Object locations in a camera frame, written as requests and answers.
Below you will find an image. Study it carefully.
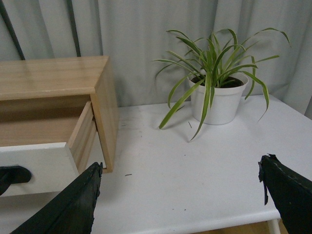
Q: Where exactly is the white front wooden drawer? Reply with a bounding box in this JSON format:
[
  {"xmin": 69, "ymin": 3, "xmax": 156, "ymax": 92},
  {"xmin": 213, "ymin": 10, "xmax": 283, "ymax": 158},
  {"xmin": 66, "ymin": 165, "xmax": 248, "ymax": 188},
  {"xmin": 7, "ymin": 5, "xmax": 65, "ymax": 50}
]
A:
[{"xmin": 0, "ymin": 101, "xmax": 97, "ymax": 196}]

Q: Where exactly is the light wooden drawer cabinet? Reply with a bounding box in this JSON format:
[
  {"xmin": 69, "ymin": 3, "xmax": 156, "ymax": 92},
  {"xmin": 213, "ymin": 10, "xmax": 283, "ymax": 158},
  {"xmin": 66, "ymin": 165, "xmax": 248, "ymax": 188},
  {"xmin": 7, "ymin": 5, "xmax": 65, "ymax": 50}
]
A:
[{"xmin": 0, "ymin": 56, "xmax": 119, "ymax": 173}]

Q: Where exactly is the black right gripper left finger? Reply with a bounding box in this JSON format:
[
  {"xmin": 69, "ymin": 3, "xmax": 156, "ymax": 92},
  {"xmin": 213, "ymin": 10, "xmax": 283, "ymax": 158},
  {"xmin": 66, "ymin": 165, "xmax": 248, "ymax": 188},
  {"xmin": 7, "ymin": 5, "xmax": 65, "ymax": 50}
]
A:
[{"xmin": 12, "ymin": 162, "xmax": 103, "ymax": 234}]

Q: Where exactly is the white plant pot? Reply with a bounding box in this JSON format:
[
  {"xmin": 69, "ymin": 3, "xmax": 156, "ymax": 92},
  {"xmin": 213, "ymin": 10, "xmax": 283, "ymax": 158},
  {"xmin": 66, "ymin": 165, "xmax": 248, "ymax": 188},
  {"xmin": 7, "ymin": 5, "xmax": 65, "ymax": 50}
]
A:
[{"xmin": 191, "ymin": 74, "xmax": 249, "ymax": 125}]

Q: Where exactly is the grey curtain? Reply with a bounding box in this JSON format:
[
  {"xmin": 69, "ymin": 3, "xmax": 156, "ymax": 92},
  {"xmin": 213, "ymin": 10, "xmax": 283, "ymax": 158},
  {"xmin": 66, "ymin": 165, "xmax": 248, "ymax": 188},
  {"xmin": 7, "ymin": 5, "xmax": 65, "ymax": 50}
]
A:
[{"xmin": 0, "ymin": 0, "xmax": 312, "ymax": 117}]

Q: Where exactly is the green striped spider plant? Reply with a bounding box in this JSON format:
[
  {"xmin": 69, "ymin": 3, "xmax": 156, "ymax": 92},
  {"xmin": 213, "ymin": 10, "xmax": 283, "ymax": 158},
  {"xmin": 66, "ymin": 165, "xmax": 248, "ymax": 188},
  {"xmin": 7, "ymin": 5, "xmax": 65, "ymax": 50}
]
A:
[{"xmin": 157, "ymin": 28, "xmax": 279, "ymax": 133}]

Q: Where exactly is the white table leg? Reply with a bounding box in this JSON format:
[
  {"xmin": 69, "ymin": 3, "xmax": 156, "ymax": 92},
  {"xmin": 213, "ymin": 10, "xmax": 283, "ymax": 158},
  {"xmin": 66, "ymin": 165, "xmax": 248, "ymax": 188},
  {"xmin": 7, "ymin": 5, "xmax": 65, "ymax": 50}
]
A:
[{"xmin": 267, "ymin": 219, "xmax": 281, "ymax": 234}]

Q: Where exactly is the black drawer handle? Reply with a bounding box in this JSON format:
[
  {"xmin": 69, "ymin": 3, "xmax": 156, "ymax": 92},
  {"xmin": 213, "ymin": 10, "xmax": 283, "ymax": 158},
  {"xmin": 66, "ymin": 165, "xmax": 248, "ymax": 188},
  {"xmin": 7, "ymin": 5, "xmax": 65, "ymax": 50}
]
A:
[{"xmin": 0, "ymin": 165, "xmax": 32, "ymax": 195}]

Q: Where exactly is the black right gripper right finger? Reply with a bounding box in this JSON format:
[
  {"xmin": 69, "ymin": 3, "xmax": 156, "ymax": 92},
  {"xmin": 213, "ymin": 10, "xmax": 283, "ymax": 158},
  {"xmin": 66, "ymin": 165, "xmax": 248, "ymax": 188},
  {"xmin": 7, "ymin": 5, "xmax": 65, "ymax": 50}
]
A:
[{"xmin": 258, "ymin": 154, "xmax": 312, "ymax": 234}]

